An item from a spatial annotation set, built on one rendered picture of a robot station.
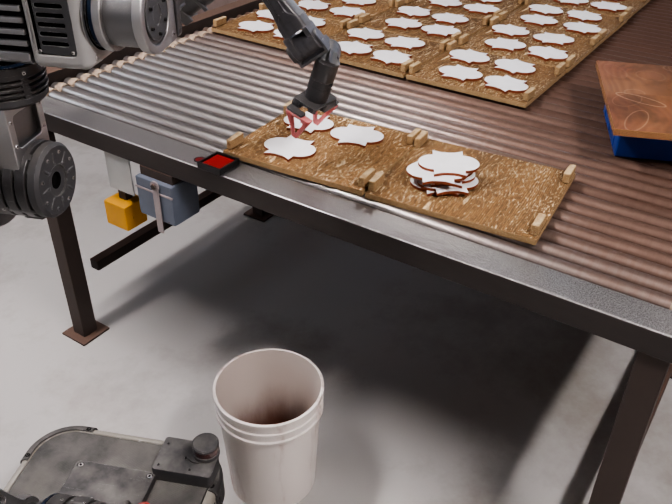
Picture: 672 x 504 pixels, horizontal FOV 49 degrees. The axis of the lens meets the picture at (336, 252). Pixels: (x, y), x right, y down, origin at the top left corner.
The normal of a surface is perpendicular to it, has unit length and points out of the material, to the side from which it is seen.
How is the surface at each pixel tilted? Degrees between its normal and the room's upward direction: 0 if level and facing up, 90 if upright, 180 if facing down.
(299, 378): 87
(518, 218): 0
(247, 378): 87
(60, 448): 0
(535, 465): 0
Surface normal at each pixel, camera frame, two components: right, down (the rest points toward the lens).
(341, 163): 0.01, -0.83
